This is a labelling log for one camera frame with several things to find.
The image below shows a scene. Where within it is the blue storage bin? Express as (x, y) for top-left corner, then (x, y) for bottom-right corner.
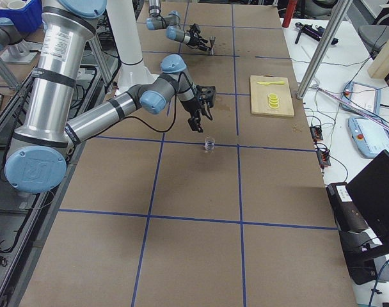
(0, 1), (42, 33)

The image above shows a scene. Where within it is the teach pendant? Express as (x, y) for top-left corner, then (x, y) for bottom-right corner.
(341, 81), (381, 115)
(348, 116), (389, 159)

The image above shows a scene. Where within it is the wooden board panel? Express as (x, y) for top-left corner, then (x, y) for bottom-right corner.
(367, 39), (389, 79)

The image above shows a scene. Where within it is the far teach pendant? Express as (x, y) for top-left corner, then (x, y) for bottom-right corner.
(341, 81), (381, 115)

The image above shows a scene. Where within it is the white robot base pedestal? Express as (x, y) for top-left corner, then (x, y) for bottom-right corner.
(106, 0), (157, 95)

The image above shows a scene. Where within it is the bamboo cutting board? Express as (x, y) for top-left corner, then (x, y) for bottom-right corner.
(250, 75), (294, 117)

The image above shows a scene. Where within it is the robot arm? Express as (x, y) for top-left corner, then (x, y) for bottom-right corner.
(146, 1), (213, 52)
(4, 1), (216, 194)

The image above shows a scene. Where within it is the near teach pendant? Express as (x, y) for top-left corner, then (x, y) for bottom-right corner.
(348, 116), (389, 159)

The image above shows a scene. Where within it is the black monitor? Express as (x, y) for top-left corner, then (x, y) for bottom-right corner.
(346, 150), (389, 243)

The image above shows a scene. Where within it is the grey office chair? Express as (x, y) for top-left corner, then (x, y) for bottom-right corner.
(358, 25), (389, 53)

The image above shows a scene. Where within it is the clear glass measuring cup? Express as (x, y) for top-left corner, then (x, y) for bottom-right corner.
(204, 136), (215, 152)

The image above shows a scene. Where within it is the yellow plastic knife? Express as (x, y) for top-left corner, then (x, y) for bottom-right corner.
(257, 81), (285, 86)

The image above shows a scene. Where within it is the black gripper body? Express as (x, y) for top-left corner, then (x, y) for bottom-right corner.
(190, 85), (216, 112)
(186, 24), (202, 48)

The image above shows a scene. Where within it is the aluminium frame post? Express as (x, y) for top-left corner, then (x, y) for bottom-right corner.
(296, 0), (353, 100)

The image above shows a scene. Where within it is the steel jigger shaker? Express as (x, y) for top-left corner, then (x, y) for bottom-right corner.
(209, 36), (216, 56)

